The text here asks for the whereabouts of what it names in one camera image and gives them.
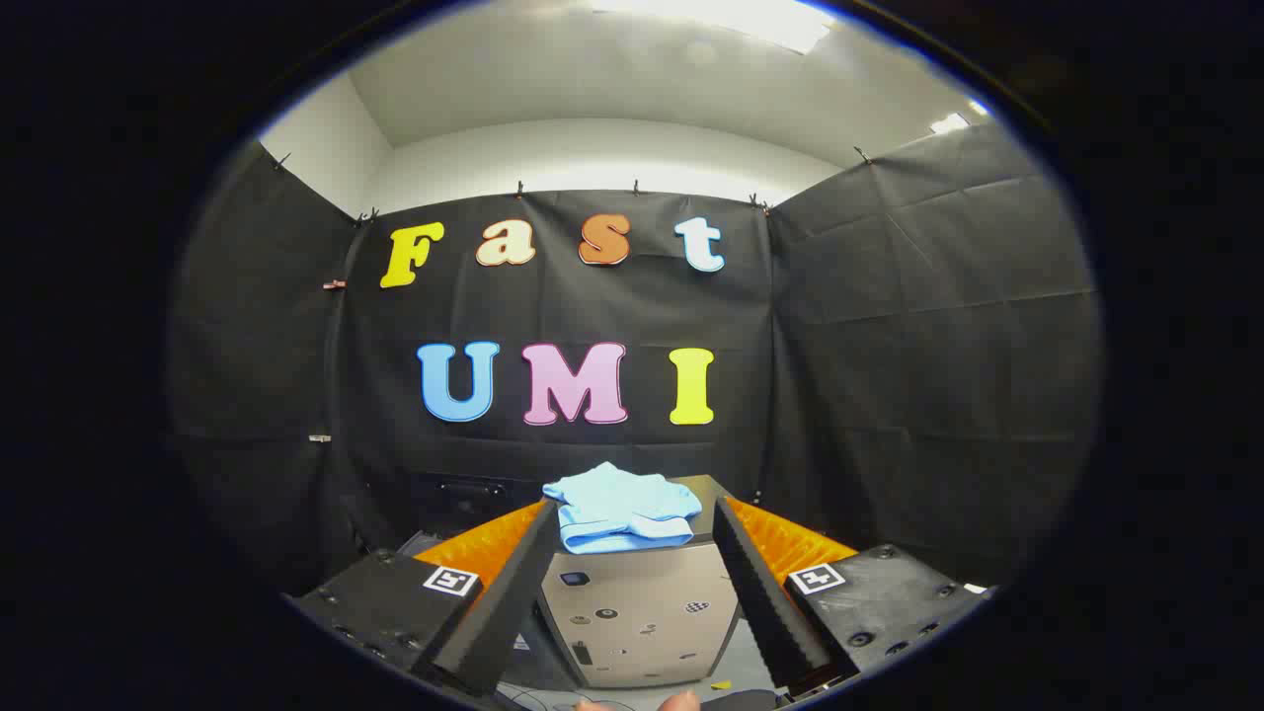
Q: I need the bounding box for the black backdrop cloth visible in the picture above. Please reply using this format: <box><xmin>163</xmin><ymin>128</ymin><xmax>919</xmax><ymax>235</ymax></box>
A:
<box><xmin>166</xmin><ymin>123</ymin><xmax>1105</xmax><ymax>613</ymax></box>

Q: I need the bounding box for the large ceiling light panel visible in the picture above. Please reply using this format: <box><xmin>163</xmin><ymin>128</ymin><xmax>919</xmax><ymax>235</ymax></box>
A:
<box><xmin>592</xmin><ymin>0</ymin><xmax>832</xmax><ymax>56</ymax></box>

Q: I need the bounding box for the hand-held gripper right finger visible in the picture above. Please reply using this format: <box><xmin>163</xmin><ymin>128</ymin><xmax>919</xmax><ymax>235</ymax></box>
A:
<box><xmin>712</xmin><ymin>496</ymin><xmax>989</xmax><ymax>693</ymax></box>

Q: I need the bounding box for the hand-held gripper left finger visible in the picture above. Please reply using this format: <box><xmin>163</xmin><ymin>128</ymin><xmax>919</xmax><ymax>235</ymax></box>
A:
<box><xmin>296</xmin><ymin>499</ymin><xmax>561</xmax><ymax>696</ymax></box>

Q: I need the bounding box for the light blue garment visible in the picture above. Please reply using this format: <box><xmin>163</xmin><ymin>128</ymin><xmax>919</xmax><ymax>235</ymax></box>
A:
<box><xmin>542</xmin><ymin>461</ymin><xmax>704</xmax><ymax>555</ymax></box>

